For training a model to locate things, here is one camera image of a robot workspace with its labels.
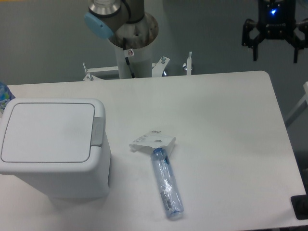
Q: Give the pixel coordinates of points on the white stand at right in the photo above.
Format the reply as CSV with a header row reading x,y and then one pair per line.
x,y
299,107

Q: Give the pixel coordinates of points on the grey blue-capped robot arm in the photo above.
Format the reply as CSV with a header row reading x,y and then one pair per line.
x,y
105,17

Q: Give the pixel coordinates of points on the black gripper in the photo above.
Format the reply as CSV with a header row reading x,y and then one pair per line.
x,y
273,22

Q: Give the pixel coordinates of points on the black clamp at table edge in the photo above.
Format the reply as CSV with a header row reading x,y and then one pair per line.
x,y
300,206

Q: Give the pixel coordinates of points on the white plastic trash can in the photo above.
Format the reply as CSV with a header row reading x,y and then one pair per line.
x,y
58,146

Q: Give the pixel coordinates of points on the crumpled white paper wrapper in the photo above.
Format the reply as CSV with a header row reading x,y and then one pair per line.
x,y
145,144

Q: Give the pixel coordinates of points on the blue-labelled bottle behind bin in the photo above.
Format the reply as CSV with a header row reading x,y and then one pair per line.
x,y
5,96

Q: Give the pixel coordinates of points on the clear crushed plastic bottle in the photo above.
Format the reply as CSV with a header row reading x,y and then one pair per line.
x,y
167,185

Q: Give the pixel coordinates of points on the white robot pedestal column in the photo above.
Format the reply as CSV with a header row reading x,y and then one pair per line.
x,y
136,63

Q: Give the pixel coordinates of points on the white metal base frame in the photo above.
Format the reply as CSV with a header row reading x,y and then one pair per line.
x,y
159,69

